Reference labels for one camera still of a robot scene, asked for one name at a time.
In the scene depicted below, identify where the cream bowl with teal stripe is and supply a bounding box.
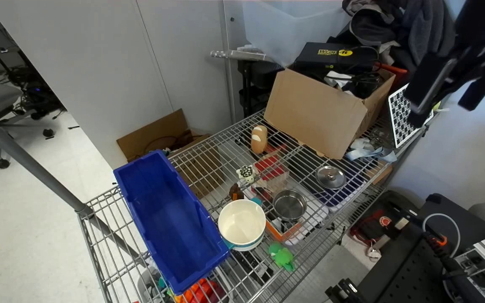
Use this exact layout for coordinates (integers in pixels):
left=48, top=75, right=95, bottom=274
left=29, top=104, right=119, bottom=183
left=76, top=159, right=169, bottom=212
left=218, top=199, right=266, bottom=252

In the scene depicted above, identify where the black and white checkerboard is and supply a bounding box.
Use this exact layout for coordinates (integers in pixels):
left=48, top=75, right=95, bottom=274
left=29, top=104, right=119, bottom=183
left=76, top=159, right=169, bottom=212
left=388, top=83, right=435, bottom=149

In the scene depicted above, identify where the pile of dark clothes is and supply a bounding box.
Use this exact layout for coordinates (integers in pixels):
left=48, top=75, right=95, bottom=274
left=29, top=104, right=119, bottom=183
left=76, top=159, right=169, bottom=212
left=338, top=0, right=458, bottom=77

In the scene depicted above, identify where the light blue crumpled cloth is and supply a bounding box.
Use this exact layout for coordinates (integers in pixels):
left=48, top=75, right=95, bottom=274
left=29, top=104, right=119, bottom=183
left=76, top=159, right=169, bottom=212
left=345, top=138, right=398, bottom=163

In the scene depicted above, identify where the black box with yellow print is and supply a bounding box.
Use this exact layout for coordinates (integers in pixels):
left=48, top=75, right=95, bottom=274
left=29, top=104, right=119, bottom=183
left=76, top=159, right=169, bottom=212
left=294, top=42, right=380, bottom=77

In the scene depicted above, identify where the open brown cardboard box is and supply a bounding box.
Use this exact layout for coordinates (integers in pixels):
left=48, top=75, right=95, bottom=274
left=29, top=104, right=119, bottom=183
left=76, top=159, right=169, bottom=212
left=264, top=67, right=396, bottom=160

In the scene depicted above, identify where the blue and white tray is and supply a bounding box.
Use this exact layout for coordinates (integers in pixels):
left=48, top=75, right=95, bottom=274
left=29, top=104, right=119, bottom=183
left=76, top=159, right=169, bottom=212
left=297, top=158, right=371, bottom=212

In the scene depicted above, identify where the steel pot lid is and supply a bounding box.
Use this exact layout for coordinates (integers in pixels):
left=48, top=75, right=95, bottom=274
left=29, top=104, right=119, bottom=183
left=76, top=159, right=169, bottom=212
left=315, top=165, right=347, bottom=190

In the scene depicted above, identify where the red and black bag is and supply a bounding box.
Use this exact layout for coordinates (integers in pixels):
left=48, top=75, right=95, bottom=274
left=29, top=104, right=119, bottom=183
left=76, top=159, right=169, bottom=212
left=349, top=205, right=400, bottom=249

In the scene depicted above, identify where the clear plastic storage bin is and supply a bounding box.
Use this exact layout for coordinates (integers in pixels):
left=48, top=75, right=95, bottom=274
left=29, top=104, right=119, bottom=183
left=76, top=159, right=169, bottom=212
left=242, top=0, right=352, bottom=68

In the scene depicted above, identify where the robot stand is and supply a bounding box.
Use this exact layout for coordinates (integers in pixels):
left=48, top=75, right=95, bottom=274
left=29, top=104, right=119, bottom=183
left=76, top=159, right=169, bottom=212
left=326, top=193, right=485, bottom=303

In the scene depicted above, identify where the red and wooden toy block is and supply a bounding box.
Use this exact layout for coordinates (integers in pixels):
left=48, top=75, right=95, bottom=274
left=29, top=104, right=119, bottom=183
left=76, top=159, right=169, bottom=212
left=253, top=152, right=290, bottom=191

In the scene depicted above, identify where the black stand with silver bar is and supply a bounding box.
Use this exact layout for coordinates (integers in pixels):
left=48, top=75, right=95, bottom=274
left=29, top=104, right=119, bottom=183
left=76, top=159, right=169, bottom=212
left=210, top=49, right=286, bottom=119

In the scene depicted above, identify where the toy bread loaf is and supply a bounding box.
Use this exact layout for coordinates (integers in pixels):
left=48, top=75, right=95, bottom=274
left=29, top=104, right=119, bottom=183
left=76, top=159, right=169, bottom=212
left=250, top=125, right=268, bottom=154

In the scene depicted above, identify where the small steel pot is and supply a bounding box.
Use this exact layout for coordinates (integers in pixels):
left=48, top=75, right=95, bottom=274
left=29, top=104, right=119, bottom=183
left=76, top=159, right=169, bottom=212
left=272, top=189, right=308, bottom=222

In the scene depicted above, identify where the orange tray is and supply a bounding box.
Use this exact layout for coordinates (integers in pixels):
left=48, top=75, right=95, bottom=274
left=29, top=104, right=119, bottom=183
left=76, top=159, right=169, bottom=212
left=265, top=218, right=303, bottom=243

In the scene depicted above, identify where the white spotted toy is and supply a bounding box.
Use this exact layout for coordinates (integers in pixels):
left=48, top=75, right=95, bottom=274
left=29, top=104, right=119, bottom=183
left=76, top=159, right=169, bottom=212
left=237, top=165, right=256, bottom=185

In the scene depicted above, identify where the green toy figure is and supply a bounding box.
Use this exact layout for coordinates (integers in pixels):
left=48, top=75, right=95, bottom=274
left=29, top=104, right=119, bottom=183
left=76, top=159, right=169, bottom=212
left=268, top=242, right=296, bottom=272

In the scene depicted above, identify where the flattened cardboard box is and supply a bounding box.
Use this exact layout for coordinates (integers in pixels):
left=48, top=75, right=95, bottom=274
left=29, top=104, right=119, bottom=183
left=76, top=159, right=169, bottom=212
left=116, top=109, right=226, bottom=199

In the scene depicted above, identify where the blue plastic bin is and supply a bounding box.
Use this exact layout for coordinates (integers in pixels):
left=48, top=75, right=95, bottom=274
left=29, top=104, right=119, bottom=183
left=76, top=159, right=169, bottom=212
left=113, top=150, right=230, bottom=295

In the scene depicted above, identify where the heap of orange toys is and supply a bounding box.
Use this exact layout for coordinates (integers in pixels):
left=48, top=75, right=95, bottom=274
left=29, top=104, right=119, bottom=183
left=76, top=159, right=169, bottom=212
left=174, top=278, right=227, bottom=303

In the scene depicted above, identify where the white cable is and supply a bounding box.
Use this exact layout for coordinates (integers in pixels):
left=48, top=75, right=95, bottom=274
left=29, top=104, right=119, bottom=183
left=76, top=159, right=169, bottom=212
left=421, top=213, right=462, bottom=258

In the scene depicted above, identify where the metal wire shelf rack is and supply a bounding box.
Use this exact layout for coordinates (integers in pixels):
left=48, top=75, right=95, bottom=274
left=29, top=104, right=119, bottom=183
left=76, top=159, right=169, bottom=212
left=0, top=103, right=437, bottom=303

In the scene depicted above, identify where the black equipment with cables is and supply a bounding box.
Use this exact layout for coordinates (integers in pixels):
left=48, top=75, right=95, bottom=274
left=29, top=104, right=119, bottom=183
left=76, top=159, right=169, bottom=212
left=0, top=45, right=67, bottom=123

